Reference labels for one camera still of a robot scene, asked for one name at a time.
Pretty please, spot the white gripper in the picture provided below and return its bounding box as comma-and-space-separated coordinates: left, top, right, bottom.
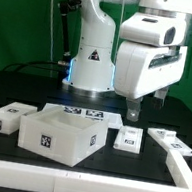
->
113, 41, 187, 122

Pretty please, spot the small white door panel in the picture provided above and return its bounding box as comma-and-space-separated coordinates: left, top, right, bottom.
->
113, 126, 143, 154

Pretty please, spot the white hinged door panel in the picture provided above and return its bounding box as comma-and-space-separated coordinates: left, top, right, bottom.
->
148, 128, 192, 157

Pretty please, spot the white cabinet body box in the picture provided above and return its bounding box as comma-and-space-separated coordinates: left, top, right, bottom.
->
18, 111, 108, 167

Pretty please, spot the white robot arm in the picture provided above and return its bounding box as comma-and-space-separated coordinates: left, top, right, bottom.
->
63, 0, 192, 122

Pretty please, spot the white cabinet top block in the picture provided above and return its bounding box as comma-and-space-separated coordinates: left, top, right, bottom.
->
0, 102, 37, 135

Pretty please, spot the white marker base plate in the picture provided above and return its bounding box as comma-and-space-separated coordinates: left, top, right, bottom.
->
41, 101, 125, 131

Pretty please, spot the white obstacle frame wall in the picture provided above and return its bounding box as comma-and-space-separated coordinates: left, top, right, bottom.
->
0, 150, 192, 192

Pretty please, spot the black cable on table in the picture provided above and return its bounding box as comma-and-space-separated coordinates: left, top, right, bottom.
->
1, 52, 72, 82

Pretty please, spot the white cable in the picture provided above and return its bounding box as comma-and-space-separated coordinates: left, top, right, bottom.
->
39, 0, 72, 64

